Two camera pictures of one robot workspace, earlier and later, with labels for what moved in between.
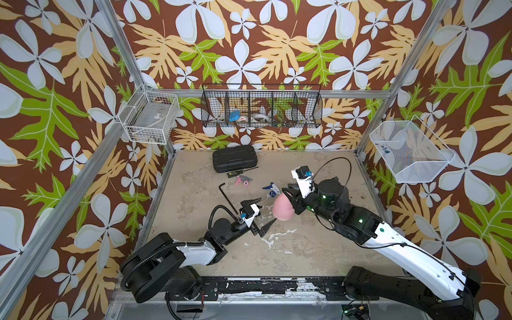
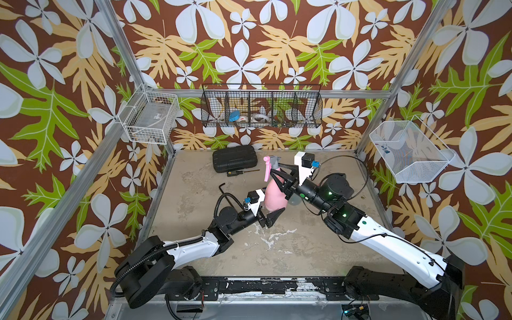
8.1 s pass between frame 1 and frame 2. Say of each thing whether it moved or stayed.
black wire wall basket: stayed
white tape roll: stayed
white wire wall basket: stayed
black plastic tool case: stayed
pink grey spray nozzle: moved
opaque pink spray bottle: moved
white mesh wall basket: stayed
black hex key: stayed
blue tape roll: stayed
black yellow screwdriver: stayed
